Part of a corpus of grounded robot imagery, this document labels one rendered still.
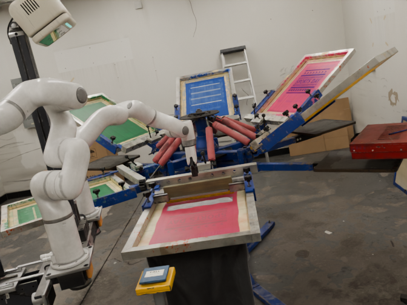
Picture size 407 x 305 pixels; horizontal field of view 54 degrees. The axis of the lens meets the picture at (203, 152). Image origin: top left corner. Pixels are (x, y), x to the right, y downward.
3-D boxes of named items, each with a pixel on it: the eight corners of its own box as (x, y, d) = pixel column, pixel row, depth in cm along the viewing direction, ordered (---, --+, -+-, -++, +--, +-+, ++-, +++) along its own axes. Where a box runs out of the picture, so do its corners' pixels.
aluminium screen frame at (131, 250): (261, 241, 163) (260, 232, 162) (122, 261, 169) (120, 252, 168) (251, 181, 239) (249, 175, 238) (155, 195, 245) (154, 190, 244)
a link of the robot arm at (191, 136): (172, 125, 204) (161, 125, 211) (177, 145, 206) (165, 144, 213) (194, 118, 213) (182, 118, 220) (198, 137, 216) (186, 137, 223)
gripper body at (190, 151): (183, 142, 222) (187, 161, 224) (181, 146, 212) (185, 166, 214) (196, 140, 221) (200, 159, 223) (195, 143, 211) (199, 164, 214)
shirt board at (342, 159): (407, 160, 247) (407, 147, 246) (397, 183, 216) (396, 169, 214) (223, 162, 324) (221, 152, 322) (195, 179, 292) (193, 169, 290)
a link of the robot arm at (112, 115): (114, 93, 177) (94, 95, 191) (60, 160, 162) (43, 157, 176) (135, 115, 185) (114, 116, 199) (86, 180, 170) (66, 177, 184)
